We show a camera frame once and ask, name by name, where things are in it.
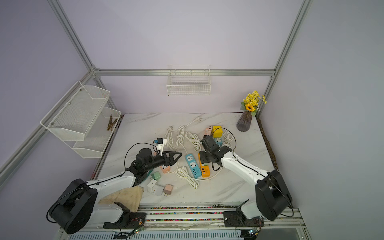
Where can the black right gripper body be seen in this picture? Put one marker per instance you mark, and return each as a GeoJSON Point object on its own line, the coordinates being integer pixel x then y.
{"type": "Point", "coordinates": [206, 156]}

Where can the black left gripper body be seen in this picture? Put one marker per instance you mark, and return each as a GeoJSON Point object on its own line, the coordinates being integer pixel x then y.
{"type": "Point", "coordinates": [158, 161]}

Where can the green plug adapter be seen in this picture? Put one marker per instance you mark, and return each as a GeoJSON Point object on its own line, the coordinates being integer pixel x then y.
{"type": "Point", "coordinates": [156, 176]}

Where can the white USB charger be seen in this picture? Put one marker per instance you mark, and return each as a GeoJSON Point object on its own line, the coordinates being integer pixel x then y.
{"type": "Point", "coordinates": [151, 185]}

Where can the grey white plug adapter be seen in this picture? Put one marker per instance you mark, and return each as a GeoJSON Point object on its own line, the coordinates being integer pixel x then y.
{"type": "Point", "coordinates": [157, 190]}

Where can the dusty pink plug adapter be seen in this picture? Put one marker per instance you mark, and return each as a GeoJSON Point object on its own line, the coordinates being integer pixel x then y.
{"type": "Point", "coordinates": [168, 189]}

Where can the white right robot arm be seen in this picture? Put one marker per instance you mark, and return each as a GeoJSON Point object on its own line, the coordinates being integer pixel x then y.
{"type": "Point", "coordinates": [271, 191]}

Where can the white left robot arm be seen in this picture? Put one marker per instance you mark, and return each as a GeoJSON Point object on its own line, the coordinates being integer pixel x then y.
{"type": "Point", "coordinates": [79, 205]}

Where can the yellow cube socket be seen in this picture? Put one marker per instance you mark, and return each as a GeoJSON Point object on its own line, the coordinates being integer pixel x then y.
{"type": "Point", "coordinates": [217, 131]}

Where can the teal power strip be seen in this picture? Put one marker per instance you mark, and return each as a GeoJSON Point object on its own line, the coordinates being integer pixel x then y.
{"type": "Point", "coordinates": [219, 141]}

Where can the orange power strip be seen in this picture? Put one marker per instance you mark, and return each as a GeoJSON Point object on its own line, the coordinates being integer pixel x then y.
{"type": "Point", "coordinates": [205, 169]}

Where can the pink power strip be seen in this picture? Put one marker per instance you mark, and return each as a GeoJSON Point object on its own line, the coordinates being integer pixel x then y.
{"type": "Point", "coordinates": [208, 131]}

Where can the beige cloth glove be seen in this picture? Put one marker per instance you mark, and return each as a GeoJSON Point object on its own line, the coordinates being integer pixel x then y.
{"type": "Point", "coordinates": [129, 197]}

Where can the purple ribbed glass vase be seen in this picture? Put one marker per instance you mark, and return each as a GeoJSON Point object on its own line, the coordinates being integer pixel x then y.
{"type": "Point", "coordinates": [244, 122]}

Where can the brown sticks on shelf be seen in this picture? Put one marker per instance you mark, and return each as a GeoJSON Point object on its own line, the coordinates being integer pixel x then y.
{"type": "Point", "coordinates": [111, 123]}

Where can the yellow artificial flower bouquet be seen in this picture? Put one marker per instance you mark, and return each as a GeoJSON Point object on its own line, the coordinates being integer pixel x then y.
{"type": "Point", "coordinates": [252, 103]}

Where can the white mesh two-tier shelf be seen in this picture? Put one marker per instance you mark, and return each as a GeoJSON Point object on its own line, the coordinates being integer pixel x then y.
{"type": "Point", "coordinates": [80, 120]}

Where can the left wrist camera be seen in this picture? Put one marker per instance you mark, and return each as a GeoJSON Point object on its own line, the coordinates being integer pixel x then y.
{"type": "Point", "coordinates": [160, 144]}

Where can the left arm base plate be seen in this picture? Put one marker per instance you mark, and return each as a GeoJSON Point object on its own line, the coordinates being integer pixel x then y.
{"type": "Point", "coordinates": [127, 221]}

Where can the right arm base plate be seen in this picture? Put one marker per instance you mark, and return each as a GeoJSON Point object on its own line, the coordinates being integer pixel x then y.
{"type": "Point", "coordinates": [233, 219]}

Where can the white wire wall basket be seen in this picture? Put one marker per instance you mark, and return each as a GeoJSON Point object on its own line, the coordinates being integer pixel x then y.
{"type": "Point", "coordinates": [189, 80]}

